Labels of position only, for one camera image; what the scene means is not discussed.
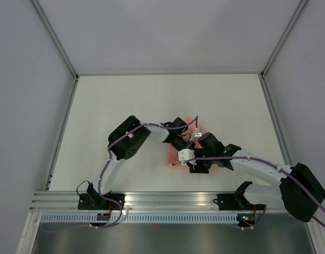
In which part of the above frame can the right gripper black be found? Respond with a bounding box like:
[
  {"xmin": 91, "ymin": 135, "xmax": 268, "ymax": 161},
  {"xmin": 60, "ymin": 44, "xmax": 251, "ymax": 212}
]
[{"xmin": 189, "ymin": 147, "xmax": 215, "ymax": 174}]

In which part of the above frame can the pink cloth napkin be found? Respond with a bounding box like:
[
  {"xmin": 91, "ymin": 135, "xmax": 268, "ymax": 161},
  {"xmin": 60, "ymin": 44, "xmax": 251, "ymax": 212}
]
[{"xmin": 165, "ymin": 116, "xmax": 219, "ymax": 172}]

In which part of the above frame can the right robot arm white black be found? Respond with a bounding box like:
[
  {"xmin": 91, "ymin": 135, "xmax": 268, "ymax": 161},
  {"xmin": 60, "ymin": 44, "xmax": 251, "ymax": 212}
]
[{"xmin": 178, "ymin": 132, "xmax": 325, "ymax": 222}]

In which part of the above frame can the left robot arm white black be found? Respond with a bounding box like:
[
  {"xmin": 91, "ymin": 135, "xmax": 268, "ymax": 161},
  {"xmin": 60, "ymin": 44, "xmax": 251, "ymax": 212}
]
[{"xmin": 87, "ymin": 115, "xmax": 199, "ymax": 210}]

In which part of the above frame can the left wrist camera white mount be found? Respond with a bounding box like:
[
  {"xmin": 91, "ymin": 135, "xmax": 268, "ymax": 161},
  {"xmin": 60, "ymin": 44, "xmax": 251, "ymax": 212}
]
[{"xmin": 192, "ymin": 128, "xmax": 203, "ymax": 138}]

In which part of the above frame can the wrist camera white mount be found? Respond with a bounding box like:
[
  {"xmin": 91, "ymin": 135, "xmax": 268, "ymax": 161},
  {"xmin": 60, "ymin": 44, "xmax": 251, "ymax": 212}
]
[
  {"xmin": 178, "ymin": 149, "xmax": 196, "ymax": 166},
  {"xmin": 192, "ymin": 128, "xmax": 203, "ymax": 138}
]

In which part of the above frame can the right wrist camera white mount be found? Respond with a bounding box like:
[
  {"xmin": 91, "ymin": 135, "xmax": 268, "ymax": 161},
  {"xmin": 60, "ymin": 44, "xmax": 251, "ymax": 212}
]
[{"xmin": 178, "ymin": 149, "xmax": 196, "ymax": 166}]

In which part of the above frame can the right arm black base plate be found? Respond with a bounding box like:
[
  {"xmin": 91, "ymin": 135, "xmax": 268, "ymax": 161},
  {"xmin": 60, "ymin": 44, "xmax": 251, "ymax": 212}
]
[{"xmin": 213, "ymin": 193, "xmax": 265, "ymax": 212}]

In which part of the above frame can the aluminium mounting rail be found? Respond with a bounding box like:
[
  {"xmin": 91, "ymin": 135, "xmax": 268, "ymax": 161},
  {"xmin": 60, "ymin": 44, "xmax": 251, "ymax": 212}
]
[{"xmin": 30, "ymin": 190, "xmax": 318, "ymax": 212}]

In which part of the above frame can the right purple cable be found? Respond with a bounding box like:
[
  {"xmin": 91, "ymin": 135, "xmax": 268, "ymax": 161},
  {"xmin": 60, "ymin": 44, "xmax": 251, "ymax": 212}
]
[{"xmin": 183, "ymin": 156, "xmax": 325, "ymax": 232}]

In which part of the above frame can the purple cable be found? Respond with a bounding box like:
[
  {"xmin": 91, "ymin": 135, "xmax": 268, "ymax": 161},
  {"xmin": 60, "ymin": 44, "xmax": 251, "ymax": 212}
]
[
  {"xmin": 40, "ymin": 115, "xmax": 199, "ymax": 233},
  {"xmin": 183, "ymin": 156, "xmax": 325, "ymax": 232}
]

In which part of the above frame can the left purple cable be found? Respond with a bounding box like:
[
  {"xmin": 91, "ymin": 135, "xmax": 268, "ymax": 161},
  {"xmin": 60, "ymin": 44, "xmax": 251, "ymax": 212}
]
[{"xmin": 40, "ymin": 115, "xmax": 199, "ymax": 233}]

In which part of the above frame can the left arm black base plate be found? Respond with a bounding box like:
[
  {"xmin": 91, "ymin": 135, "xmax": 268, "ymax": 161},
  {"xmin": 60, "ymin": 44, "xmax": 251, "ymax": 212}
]
[{"xmin": 78, "ymin": 193, "xmax": 125, "ymax": 211}]

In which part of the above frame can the white slotted cable duct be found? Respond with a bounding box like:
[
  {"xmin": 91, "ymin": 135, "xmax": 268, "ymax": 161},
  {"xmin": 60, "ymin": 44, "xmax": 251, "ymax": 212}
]
[{"xmin": 40, "ymin": 212, "xmax": 238, "ymax": 224}]

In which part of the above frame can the right aluminium frame post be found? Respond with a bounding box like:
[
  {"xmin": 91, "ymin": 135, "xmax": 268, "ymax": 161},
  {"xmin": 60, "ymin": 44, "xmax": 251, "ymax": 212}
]
[{"xmin": 259, "ymin": 0, "xmax": 310, "ymax": 79}]

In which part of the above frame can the aluminium frame post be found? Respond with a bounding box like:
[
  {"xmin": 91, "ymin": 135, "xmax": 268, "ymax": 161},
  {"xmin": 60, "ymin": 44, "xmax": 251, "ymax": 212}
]
[
  {"xmin": 29, "ymin": 0, "xmax": 79, "ymax": 80},
  {"xmin": 259, "ymin": 0, "xmax": 310, "ymax": 79}
]

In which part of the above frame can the left aluminium frame post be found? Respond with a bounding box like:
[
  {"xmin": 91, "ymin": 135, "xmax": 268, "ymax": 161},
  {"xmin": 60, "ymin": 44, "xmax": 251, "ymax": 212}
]
[{"xmin": 29, "ymin": 0, "xmax": 79, "ymax": 80}]

